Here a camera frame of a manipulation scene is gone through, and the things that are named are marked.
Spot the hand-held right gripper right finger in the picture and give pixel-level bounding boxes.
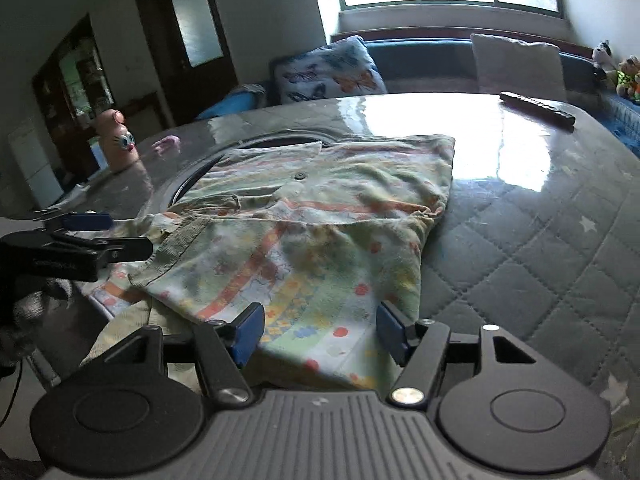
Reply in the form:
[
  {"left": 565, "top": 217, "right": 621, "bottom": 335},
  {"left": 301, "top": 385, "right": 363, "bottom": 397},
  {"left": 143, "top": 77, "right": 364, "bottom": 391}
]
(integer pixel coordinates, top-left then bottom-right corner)
[{"left": 375, "top": 300, "right": 541, "bottom": 408}]

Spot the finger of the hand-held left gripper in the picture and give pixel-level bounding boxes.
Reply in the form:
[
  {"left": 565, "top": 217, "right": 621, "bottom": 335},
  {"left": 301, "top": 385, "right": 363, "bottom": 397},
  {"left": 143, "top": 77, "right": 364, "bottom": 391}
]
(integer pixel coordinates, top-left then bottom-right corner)
[
  {"left": 96, "top": 237, "right": 153, "bottom": 265},
  {"left": 34, "top": 209, "right": 114, "bottom": 234}
]

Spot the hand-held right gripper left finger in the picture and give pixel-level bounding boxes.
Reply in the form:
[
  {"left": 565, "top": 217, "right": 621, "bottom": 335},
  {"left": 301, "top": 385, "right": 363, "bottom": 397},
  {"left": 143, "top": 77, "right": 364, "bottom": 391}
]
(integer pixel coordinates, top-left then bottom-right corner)
[{"left": 97, "top": 302, "right": 266, "bottom": 406}]

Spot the green patterned shirt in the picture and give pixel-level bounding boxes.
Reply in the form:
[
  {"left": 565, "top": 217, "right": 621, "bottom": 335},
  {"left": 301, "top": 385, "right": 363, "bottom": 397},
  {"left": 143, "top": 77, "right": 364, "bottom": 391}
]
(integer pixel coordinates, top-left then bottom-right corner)
[{"left": 80, "top": 132, "right": 456, "bottom": 391}]

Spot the white refrigerator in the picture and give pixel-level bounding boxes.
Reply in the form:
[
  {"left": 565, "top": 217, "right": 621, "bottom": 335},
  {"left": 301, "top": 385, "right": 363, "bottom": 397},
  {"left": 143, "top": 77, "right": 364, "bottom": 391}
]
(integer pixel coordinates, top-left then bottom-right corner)
[{"left": 7, "top": 115, "right": 63, "bottom": 208}]

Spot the pink cartoon face bottle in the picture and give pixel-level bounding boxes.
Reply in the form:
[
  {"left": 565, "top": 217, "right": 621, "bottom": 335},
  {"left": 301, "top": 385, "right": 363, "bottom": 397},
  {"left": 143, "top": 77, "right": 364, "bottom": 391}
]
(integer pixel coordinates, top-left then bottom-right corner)
[{"left": 95, "top": 109, "right": 138, "bottom": 173}]

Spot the low wooden side cabinet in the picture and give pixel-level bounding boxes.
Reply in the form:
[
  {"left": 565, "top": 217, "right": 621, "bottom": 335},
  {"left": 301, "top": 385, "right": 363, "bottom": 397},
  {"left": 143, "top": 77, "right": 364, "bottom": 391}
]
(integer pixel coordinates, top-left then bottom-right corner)
[{"left": 122, "top": 91, "right": 173, "bottom": 136}]

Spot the dark wooden display cabinet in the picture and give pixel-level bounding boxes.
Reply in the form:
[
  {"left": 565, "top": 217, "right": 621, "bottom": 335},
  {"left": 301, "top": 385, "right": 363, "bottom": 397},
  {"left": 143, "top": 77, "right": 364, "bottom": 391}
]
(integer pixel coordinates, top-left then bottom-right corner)
[{"left": 32, "top": 14, "right": 116, "bottom": 186}]

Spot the blue seat cushion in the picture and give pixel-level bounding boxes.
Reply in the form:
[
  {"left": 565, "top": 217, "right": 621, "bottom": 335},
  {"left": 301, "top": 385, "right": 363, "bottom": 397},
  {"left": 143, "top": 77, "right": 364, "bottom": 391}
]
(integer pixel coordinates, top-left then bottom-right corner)
[{"left": 197, "top": 91, "right": 268, "bottom": 120}]

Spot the dark wooden door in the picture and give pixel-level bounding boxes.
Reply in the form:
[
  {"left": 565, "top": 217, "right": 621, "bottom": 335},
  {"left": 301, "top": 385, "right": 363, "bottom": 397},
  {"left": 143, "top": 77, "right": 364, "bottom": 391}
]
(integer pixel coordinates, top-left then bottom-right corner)
[{"left": 130, "top": 0, "right": 238, "bottom": 128}]

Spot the round recessed table stove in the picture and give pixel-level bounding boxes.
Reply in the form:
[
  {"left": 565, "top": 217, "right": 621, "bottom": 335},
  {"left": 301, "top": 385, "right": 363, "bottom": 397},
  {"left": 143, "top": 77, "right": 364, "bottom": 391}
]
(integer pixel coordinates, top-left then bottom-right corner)
[{"left": 167, "top": 129, "right": 346, "bottom": 206}]

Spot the grey crumpled cloth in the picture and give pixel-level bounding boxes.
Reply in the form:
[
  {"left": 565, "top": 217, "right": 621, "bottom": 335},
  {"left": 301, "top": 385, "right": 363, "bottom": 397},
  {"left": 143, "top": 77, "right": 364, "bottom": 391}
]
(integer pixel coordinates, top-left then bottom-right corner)
[{"left": 227, "top": 82, "right": 268, "bottom": 98}]

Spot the butterfly print pillow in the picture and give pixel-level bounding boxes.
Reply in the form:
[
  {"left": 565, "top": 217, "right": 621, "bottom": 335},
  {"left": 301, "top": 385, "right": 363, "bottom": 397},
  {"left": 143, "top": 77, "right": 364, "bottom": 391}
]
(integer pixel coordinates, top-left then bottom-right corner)
[{"left": 272, "top": 35, "right": 388, "bottom": 106}]

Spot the black remote control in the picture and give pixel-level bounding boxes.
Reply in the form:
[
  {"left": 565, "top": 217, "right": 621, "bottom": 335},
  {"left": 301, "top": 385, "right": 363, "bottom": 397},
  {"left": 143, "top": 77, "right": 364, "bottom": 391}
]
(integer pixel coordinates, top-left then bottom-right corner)
[{"left": 499, "top": 91, "right": 577, "bottom": 130}]

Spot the blue corner sofa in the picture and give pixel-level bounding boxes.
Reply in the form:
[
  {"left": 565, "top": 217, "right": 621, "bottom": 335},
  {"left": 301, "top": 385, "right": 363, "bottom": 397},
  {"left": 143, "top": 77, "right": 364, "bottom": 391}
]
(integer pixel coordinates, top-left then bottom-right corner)
[{"left": 195, "top": 27, "right": 640, "bottom": 161}]

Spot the plain white pillow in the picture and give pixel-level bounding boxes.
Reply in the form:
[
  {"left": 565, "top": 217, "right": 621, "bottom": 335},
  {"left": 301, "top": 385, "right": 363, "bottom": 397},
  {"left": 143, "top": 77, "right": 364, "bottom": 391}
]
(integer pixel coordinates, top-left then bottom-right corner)
[{"left": 470, "top": 33, "right": 568, "bottom": 103}]

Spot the black and white cow plush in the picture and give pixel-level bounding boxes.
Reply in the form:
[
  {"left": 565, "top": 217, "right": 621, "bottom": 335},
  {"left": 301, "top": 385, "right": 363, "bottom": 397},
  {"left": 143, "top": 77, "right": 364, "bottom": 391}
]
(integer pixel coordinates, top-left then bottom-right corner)
[{"left": 592, "top": 40, "right": 616, "bottom": 86}]

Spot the bear plush with green vest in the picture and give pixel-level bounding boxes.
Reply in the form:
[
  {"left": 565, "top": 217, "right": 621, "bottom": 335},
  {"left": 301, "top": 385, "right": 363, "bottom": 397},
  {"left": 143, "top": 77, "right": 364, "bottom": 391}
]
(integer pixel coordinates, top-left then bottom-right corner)
[{"left": 615, "top": 55, "right": 640, "bottom": 106}]

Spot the small pink hair tie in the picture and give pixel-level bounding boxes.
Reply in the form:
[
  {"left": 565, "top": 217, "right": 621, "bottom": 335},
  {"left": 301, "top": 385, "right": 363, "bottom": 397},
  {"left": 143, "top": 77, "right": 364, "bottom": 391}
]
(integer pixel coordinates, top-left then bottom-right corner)
[{"left": 152, "top": 136, "right": 182, "bottom": 157}]

